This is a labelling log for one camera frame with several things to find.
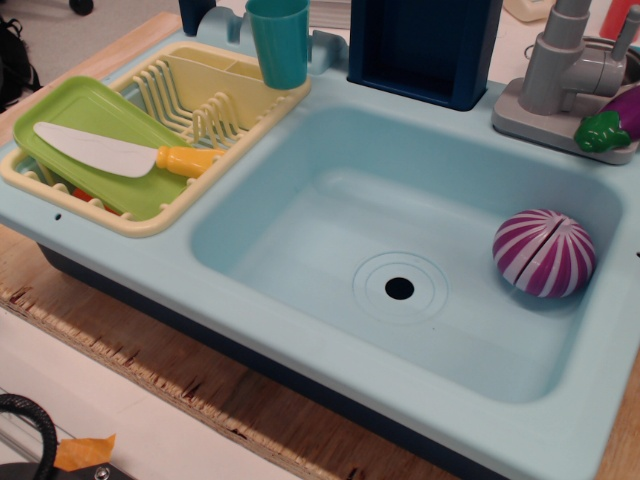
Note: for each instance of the teal plastic cup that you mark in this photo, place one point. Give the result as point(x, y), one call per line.
point(280, 34)

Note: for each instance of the light blue toy sink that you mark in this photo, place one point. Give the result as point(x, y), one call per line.
point(344, 263)

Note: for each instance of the cream dish drying rack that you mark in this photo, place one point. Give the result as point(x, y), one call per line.
point(207, 96)

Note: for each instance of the red cup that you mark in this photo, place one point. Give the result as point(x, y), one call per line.
point(621, 22)

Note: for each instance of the dark blue box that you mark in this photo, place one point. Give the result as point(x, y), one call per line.
point(437, 52)

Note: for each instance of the purple striped toy onion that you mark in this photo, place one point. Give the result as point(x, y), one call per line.
point(544, 253)

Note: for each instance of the orange item under tray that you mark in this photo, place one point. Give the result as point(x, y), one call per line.
point(95, 202)

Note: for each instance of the green plastic tray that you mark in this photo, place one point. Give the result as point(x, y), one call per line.
point(86, 104)

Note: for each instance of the grey toy faucet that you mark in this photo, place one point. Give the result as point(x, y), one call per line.
point(566, 82)

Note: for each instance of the cream background object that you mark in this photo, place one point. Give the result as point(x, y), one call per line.
point(528, 11)

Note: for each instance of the purple toy eggplant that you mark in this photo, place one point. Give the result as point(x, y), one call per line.
point(615, 126)

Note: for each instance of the orange tape piece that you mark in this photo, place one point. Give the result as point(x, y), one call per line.
point(76, 454)

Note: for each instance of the black bag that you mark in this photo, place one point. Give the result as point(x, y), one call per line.
point(17, 73)

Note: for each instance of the toy knife yellow handle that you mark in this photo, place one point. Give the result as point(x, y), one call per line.
point(123, 158)

